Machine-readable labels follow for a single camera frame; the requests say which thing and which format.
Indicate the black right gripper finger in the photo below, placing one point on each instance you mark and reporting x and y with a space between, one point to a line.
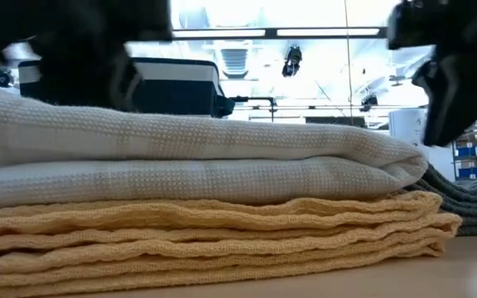
458 111

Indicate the grey towel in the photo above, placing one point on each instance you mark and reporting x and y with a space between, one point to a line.
470 203

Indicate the white towel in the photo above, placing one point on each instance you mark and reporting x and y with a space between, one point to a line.
180 157

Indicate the pale orange waffle towel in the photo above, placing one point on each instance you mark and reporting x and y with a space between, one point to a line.
222 240

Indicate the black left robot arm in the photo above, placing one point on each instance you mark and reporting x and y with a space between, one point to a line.
56 20

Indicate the white cabinet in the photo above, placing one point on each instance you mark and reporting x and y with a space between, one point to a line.
408 126

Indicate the small black round fixture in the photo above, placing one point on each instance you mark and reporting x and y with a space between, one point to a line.
3 78

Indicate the navy white striped fabric bin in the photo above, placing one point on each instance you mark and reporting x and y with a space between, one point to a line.
180 87

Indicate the black monitor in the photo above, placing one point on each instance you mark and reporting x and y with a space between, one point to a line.
333 121

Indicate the grey ceiling air vent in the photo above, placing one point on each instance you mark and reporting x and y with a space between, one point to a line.
234 62

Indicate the thin black stand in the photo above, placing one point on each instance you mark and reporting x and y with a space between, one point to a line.
255 99

